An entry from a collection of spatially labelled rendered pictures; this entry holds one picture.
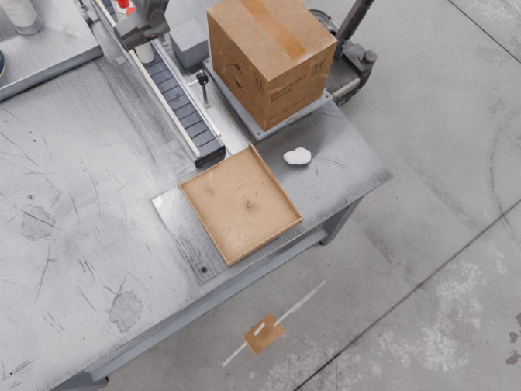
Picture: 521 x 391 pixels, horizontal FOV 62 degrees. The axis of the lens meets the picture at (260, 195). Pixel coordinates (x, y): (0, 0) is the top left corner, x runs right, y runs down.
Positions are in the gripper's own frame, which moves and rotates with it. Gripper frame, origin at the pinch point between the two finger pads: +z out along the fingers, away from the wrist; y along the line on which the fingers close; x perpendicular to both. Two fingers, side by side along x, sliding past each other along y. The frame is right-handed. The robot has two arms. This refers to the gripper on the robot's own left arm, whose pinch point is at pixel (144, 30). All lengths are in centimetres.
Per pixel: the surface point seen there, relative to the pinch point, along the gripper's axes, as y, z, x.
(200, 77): -8.4, -2.8, 18.3
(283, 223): -7, -24, 65
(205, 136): -1.0, -4.9, 34.7
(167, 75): -2.0, 12.2, 14.6
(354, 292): -37, 21, 141
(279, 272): -12, 38, 120
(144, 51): 1.0, 12.4, 5.1
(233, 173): -3.0, -10.1, 48.0
